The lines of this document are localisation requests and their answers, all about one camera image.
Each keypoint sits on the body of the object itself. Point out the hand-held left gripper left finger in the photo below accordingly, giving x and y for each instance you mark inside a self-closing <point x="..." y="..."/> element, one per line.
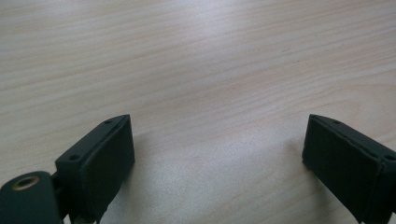
<point x="96" y="165"/>

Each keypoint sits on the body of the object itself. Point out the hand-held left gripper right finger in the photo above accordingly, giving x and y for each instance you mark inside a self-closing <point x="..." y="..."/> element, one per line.
<point x="345" y="161"/>

